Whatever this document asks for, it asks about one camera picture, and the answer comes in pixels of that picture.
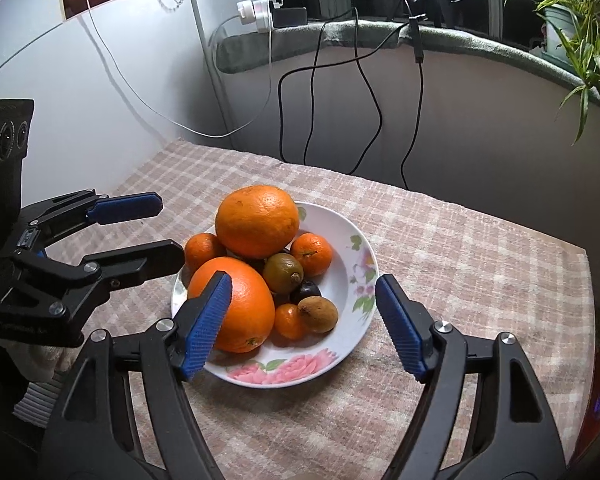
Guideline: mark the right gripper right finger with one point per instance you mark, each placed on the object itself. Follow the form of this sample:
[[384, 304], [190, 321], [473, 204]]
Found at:
[[512, 432]]

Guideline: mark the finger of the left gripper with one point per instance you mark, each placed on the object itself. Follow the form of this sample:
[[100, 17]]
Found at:
[[118, 269], [110, 210]]

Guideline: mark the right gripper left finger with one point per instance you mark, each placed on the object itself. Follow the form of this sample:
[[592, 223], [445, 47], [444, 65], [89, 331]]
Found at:
[[92, 432]]

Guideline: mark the mandarin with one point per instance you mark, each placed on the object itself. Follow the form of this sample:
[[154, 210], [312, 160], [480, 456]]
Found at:
[[201, 248], [313, 252]]

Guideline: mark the large orange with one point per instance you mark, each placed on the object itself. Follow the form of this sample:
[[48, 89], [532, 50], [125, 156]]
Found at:
[[257, 221], [249, 319]]

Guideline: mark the green kiwi top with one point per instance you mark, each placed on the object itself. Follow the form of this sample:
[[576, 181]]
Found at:
[[283, 273]]

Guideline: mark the floral white plate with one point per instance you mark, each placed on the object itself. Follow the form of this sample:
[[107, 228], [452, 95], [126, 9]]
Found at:
[[349, 284]]

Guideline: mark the small kumquat orange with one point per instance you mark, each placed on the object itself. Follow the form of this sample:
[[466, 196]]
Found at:
[[287, 322]]

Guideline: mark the brown kiwi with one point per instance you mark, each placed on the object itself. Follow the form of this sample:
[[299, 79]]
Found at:
[[318, 315]]

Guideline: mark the dark plum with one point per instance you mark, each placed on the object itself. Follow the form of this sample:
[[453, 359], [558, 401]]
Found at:
[[304, 290]]

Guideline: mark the gloved left hand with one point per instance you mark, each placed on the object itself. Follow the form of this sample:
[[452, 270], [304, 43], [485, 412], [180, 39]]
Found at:
[[39, 363]]

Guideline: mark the white refrigerator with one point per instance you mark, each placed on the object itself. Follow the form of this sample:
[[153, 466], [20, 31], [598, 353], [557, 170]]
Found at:
[[111, 87]]

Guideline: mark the grey windowsill cloth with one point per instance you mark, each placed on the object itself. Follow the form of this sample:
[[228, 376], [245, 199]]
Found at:
[[236, 54]]

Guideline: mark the white power strip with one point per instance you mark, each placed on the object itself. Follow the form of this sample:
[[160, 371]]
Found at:
[[255, 12]]

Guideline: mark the black power adapter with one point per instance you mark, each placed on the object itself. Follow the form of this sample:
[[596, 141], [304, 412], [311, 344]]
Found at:
[[289, 17]]

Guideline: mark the spider plant in pot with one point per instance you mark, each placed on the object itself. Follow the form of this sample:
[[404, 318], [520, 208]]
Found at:
[[576, 24]]

